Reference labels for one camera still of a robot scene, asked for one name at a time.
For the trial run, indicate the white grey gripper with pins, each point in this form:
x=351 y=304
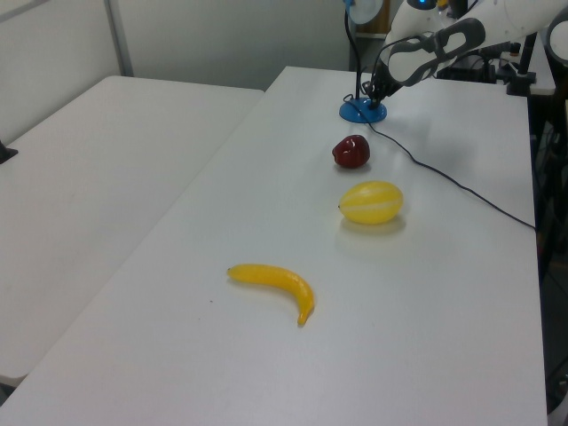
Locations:
x=410 y=60

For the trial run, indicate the blue gooseneck desk lamp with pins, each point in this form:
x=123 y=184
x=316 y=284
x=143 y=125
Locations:
x=355 y=113

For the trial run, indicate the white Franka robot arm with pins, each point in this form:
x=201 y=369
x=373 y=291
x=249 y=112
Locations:
x=506 y=20

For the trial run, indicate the red toy apple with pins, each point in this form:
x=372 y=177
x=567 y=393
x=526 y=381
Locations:
x=350 y=153

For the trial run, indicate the black electronics box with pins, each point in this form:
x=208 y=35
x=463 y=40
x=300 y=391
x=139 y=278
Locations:
x=470 y=71

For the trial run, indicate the yellow striped toy melon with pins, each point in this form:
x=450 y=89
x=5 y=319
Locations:
x=370 y=202

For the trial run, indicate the black orange stop button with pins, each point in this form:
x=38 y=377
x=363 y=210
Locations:
x=515 y=48

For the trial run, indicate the black pole with clamp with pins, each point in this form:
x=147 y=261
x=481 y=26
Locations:
x=526 y=62

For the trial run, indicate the yellow toy banana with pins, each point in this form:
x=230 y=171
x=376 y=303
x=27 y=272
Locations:
x=284 y=280

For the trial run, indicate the black table clamp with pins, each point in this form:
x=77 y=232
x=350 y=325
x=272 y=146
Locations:
x=6 y=153

